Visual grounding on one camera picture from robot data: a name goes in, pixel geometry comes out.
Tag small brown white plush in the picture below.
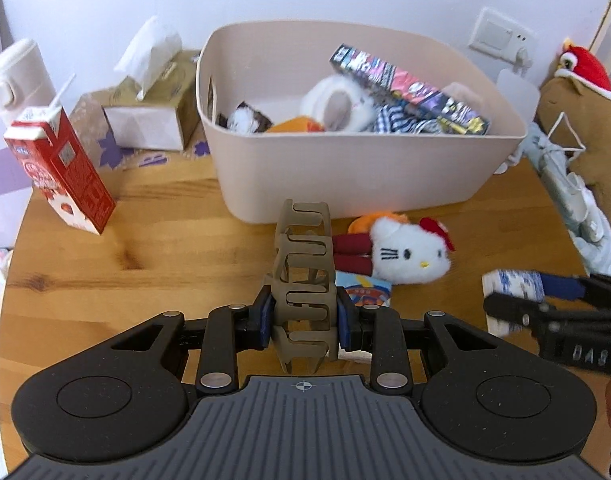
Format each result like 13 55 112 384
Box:
225 101 273 133

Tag orange plush toy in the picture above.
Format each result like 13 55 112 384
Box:
265 116 329 134

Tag white plush rabbit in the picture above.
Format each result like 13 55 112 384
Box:
300 74 381 132

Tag white thermos bottle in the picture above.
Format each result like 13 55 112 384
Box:
0 38 58 126

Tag white drinking straw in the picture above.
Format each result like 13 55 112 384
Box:
48 72 77 111

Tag red plush hat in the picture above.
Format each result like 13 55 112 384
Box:
555 37 611 106

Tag colourful snack box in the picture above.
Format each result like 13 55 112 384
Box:
329 44 491 136

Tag white tissue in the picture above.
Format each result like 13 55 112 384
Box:
114 15 183 101

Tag taupe hair claw clip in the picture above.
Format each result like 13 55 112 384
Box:
264 199 340 375

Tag red milk carton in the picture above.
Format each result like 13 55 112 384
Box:
4 105 117 236

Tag white cat plush toy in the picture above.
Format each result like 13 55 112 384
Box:
333 212 457 286

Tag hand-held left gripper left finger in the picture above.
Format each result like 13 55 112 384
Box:
110 290 275 395

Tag wooden desk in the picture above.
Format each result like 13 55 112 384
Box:
0 152 611 480

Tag brown patterned flat box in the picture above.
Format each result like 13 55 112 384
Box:
68 87 221 171

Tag white plug with cable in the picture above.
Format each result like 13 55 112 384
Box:
510 47 533 73

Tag brown plush toy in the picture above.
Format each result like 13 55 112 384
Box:
534 72 611 201

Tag yellow tissue box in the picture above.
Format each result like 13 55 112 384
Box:
101 50 203 152

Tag white plastic panel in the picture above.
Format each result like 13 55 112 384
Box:
495 69 540 123

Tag pale blue crumpled cloth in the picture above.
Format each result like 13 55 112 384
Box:
505 122 611 278

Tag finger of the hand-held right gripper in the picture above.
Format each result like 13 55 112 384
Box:
535 272 611 308
484 292 559 333

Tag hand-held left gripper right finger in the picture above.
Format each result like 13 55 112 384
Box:
335 287 506 395

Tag orange plush piece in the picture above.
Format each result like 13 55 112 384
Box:
348 211 411 235

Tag blue white tissue packet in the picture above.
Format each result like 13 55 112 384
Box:
482 268 546 333

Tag beige plastic storage bin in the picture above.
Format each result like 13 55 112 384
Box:
195 20 529 225

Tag white wall switch socket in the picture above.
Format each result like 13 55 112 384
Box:
468 6 536 61

